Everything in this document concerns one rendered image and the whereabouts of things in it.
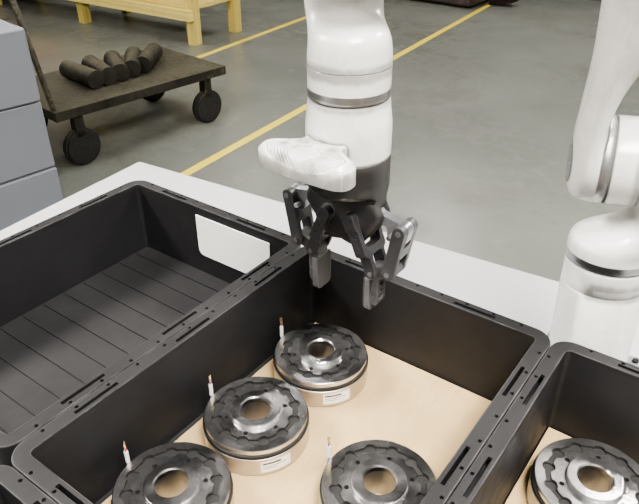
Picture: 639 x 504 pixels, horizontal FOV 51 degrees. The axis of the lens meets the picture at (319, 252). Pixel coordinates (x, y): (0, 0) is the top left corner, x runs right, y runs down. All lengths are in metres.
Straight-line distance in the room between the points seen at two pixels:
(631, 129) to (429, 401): 0.34
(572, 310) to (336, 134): 0.38
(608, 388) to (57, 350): 0.60
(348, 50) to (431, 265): 0.71
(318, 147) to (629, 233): 0.36
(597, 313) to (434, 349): 0.19
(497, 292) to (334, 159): 0.66
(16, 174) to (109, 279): 1.53
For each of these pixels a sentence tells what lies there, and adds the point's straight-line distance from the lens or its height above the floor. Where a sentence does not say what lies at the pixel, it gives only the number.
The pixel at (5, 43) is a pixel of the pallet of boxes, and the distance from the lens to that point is 2.34.
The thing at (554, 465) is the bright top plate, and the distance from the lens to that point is 0.66.
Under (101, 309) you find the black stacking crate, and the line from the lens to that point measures 0.89.
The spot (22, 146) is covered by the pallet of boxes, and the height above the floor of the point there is 0.47.
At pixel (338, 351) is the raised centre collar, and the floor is 0.87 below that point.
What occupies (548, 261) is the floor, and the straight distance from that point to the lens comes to 2.62.
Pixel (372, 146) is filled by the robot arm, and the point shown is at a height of 1.12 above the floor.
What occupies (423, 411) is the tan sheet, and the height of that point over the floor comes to 0.83.
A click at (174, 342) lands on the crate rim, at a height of 0.93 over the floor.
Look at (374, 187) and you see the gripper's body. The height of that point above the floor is 1.08.
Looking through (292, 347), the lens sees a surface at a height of 0.86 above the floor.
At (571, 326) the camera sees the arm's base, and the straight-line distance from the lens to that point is 0.82.
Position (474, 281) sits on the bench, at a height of 0.70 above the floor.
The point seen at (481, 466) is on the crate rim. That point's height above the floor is 0.93.
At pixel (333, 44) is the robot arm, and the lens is 0.53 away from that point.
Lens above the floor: 1.34
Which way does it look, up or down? 32 degrees down
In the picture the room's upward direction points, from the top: straight up
